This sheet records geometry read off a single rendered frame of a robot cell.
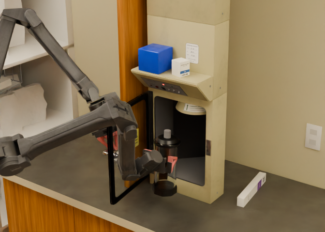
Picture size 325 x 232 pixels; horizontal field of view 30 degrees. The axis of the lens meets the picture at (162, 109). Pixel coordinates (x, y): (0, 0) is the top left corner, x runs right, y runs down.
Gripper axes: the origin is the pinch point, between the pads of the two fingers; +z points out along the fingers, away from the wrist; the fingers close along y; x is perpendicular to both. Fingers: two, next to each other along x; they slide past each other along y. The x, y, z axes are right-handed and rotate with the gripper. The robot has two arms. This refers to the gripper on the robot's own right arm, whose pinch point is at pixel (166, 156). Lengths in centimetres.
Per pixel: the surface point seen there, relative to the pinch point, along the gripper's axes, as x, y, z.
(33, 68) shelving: -2, 134, 60
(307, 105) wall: -17, -38, 53
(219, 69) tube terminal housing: -36.1, -14.3, 13.1
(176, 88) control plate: -28.3, -1.6, 2.6
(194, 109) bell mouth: -17.3, -3.9, 13.6
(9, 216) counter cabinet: 53, 85, -6
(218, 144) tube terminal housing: -3.8, -14.6, 17.2
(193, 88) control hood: -30.9, -11.0, -0.6
